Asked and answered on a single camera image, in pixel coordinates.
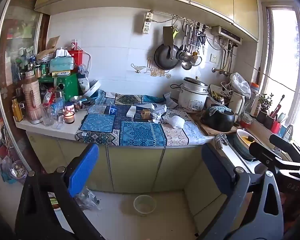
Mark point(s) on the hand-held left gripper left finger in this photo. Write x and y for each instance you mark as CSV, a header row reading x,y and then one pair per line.
x,y
83,170

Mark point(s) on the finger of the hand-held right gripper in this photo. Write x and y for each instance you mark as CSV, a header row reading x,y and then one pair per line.
x,y
270,156
285,145

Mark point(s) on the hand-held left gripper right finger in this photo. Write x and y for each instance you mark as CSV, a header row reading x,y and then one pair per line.
x,y
213,160

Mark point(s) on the white cloth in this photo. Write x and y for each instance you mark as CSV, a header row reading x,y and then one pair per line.
x,y
176,122

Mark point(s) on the white tissue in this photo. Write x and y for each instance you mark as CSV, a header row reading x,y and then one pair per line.
x,y
156,118

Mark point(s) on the white plastic blister tray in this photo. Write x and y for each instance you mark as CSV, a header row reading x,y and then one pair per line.
x,y
160,108

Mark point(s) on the small brown box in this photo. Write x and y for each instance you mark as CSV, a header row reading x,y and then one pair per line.
x,y
146,114

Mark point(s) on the red cup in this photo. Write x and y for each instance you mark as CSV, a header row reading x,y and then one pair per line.
x,y
276,127

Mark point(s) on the grey dish rag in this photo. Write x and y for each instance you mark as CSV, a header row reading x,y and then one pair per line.
x,y
221,141

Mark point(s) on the teal colander basin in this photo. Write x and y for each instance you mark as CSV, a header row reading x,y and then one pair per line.
x,y
242,145

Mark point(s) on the clear plastic bag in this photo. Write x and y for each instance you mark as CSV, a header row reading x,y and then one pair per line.
x,y
88,200

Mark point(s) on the black pot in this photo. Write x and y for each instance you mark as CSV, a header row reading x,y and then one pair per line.
x,y
218,122

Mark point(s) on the wooden cutting board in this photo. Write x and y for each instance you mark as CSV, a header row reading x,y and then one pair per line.
x,y
197,123

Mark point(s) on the small potted plant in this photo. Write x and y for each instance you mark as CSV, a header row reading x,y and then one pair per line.
x,y
263,105

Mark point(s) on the crochet pot cloth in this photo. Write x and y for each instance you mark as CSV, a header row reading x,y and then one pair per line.
x,y
220,108

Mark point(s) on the lit candle jar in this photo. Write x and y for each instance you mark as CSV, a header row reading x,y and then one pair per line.
x,y
69,118

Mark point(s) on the white kettle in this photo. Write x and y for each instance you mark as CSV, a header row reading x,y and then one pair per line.
x,y
237,103

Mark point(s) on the clear glass cup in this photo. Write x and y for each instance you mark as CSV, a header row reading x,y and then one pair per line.
x,y
48,116

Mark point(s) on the blue patterned counter cloth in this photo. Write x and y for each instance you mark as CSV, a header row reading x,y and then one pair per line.
x,y
137,132

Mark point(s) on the small clear plastic wrapper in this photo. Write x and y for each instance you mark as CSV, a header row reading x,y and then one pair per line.
x,y
112,110

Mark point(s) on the white rice cooker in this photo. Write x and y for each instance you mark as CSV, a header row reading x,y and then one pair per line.
x,y
191,97

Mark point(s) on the blue label water bottle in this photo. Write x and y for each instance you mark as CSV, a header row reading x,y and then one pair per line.
x,y
58,105

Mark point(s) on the blue bag of scraps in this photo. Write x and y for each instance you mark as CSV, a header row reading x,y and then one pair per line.
x,y
13,171

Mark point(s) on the white plastic bag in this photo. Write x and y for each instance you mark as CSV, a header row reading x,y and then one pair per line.
x,y
241,85

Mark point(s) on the white flat box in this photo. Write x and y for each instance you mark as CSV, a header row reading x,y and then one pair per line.
x,y
131,111

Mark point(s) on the white round tray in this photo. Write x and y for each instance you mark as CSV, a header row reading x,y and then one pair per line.
x,y
92,88

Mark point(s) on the window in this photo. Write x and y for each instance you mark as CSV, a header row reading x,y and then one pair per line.
x,y
285,62

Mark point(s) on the folded teal cloth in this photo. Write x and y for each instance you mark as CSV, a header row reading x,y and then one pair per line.
x,y
153,99

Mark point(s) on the green box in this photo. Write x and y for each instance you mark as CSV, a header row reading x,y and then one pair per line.
x,y
65,85

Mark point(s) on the white packet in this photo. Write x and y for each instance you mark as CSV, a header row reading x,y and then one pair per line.
x,y
83,82

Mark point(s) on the pink thermos flask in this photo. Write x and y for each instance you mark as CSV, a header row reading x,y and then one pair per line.
x,y
32,97

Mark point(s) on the yellow oil bottle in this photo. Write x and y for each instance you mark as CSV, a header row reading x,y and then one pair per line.
x,y
17,111

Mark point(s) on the small mesh strainer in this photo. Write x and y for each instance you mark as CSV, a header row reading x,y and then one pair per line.
x,y
196,60

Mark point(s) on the teal tissue box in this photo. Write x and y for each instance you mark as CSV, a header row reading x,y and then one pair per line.
x,y
61,63

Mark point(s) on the metal skimmer ladle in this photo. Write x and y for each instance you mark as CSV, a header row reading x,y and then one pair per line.
x,y
183,55

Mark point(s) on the black hanging wok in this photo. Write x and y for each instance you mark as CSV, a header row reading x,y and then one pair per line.
x,y
165,58

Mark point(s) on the red tin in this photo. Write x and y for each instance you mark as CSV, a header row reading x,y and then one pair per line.
x,y
77,55

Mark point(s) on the hanging scissors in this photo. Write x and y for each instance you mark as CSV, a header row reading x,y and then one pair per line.
x,y
202,38

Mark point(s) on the white water heater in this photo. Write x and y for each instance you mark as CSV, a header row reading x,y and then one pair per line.
x,y
227,33

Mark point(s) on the olive hanging board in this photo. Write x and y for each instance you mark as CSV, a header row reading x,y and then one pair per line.
x,y
168,35

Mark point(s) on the yellow peeler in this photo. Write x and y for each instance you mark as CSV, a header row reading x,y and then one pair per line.
x,y
175,31

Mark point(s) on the glass cabinet door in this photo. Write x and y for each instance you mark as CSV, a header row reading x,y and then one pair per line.
x,y
20,42

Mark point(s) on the white power strip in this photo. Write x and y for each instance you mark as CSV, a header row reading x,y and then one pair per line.
x,y
146,26

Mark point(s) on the metal wall tap pipes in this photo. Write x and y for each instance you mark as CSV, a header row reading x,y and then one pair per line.
x,y
225,65

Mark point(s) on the white wall socket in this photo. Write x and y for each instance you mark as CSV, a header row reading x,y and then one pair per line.
x,y
213,58

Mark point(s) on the metal utensil rail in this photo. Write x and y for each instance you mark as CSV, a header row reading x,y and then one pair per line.
x,y
180,18

